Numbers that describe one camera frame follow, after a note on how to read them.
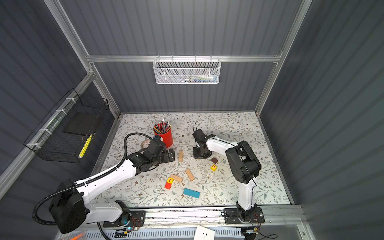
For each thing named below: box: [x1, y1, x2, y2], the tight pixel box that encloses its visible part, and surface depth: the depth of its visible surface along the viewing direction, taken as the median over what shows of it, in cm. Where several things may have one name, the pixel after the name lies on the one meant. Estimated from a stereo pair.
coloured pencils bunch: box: [152, 119, 172, 134], surface depth 96 cm
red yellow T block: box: [164, 177, 174, 190], surface depth 86 cm
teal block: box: [183, 188, 201, 199], surface depth 83 cm
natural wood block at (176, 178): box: [170, 174, 184, 183], surface depth 88 cm
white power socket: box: [193, 225, 216, 240], surface depth 68 cm
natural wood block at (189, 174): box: [185, 168, 195, 181], surface depth 90 cm
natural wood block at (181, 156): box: [178, 150, 184, 162], surface depth 98 cm
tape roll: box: [141, 139, 152, 149], surface depth 104 cm
